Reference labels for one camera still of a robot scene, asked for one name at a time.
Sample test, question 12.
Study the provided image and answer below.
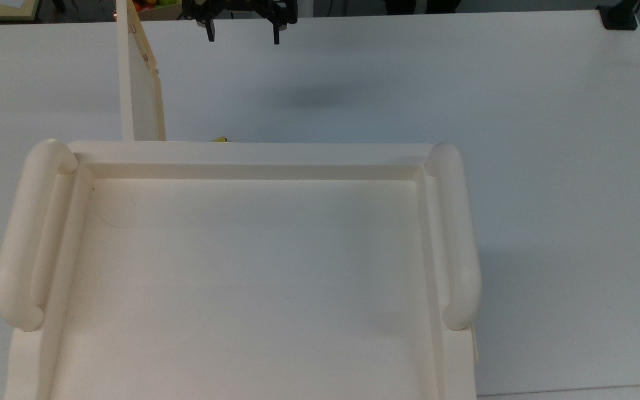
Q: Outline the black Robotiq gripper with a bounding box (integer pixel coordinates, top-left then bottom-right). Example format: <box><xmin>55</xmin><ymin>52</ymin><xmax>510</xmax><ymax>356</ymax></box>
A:
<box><xmin>181</xmin><ymin>0</ymin><xmax>299</xmax><ymax>46</ymax></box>

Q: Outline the cream cabinet door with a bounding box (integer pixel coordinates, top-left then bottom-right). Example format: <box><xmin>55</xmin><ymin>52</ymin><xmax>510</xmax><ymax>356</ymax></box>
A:
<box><xmin>116</xmin><ymin>0</ymin><xmax>167</xmax><ymax>142</ymax></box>

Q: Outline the cream wooden cabinet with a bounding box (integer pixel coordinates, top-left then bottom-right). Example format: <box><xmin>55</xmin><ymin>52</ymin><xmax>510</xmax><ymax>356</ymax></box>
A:
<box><xmin>3</xmin><ymin>140</ymin><xmax>479</xmax><ymax>400</ymax></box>

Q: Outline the box of colourful fruit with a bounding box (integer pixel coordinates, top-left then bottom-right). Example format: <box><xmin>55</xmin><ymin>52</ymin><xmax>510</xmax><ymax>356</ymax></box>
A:
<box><xmin>133</xmin><ymin>0</ymin><xmax>183</xmax><ymax>21</ymax></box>

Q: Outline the light wooden board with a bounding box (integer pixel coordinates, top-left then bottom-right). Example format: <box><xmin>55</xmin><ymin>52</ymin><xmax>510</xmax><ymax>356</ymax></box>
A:
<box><xmin>0</xmin><ymin>0</ymin><xmax>41</xmax><ymax>22</ymax></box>

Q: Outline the cream rounded cabinet handle bar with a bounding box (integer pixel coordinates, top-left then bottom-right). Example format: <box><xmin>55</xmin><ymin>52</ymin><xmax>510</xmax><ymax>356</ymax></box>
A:
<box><xmin>424</xmin><ymin>143</ymin><xmax>482</xmax><ymax>332</ymax></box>
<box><xmin>0</xmin><ymin>139</ymin><xmax>79</xmax><ymax>333</ymax></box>

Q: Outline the black table clamp mount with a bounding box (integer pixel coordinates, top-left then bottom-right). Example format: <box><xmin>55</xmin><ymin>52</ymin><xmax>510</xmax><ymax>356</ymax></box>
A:
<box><xmin>597</xmin><ymin>0</ymin><xmax>640</xmax><ymax>31</ymax></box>

